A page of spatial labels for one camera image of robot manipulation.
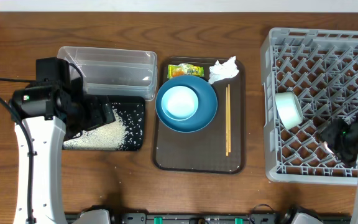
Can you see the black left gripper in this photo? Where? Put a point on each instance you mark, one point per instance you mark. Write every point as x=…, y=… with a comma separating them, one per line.
x=96, y=118

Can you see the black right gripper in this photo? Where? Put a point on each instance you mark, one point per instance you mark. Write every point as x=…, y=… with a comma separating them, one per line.
x=329, y=133

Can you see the mint green cup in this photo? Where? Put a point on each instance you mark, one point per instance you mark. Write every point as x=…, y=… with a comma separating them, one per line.
x=289, y=109

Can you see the light blue bowl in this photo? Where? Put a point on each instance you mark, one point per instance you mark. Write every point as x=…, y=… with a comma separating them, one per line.
x=179, y=103

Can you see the white pink cup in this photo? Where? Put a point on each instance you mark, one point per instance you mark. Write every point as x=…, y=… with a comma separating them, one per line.
x=325, y=146

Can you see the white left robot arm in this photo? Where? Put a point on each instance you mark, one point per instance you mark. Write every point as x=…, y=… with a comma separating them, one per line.
x=46, y=114

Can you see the grey dishwasher rack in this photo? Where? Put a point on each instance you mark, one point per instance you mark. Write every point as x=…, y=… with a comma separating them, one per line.
x=321, y=68

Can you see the white rice pile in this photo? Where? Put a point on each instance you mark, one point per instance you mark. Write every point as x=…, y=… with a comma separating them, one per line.
x=101, y=135

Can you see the clear plastic bin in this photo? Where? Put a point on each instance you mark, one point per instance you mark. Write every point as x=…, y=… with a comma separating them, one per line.
x=111, y=72

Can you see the black rectangular tray bin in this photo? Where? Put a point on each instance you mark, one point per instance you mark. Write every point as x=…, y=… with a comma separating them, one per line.
x=129, y=124

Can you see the yellow green snack wrapper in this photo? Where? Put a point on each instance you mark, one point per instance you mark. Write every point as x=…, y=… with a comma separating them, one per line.
x=184, y=69

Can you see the right wooden chopstick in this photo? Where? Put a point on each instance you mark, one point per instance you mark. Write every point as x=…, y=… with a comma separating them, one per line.
x=229, y=116

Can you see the wooden chopstick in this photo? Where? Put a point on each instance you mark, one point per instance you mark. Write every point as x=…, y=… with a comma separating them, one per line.
x=226, y=123
x=229, y=116

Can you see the dark blue plate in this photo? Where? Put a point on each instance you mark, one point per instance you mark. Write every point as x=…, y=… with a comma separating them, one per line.
x=208, y=104

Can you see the dark brown serving tray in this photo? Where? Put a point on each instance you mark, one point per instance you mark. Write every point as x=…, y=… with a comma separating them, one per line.
x=205, y=150

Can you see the left wooden chopstick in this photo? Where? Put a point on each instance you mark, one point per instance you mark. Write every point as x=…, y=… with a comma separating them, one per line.
x=226, y=123

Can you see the crumpled white napkin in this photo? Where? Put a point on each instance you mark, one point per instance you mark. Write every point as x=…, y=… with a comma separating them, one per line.
x=220, y=71

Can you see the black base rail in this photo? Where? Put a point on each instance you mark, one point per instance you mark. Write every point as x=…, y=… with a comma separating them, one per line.
x=295, y=214

